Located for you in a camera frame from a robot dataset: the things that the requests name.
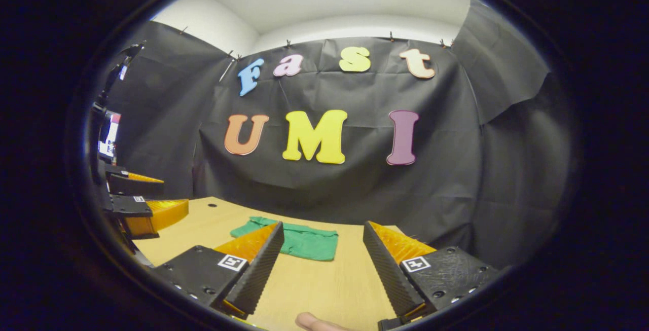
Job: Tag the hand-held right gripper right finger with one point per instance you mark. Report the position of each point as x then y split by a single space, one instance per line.
388 275

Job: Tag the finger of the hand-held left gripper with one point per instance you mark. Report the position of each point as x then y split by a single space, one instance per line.
129 184
129 205

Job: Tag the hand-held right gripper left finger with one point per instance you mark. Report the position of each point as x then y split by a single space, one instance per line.
258 270

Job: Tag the green T-shirt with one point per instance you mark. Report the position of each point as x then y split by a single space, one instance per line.
309 245

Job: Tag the computer monitor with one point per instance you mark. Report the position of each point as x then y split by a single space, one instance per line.
110 136

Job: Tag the black backdrop cloth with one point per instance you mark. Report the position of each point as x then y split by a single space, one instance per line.
355 189

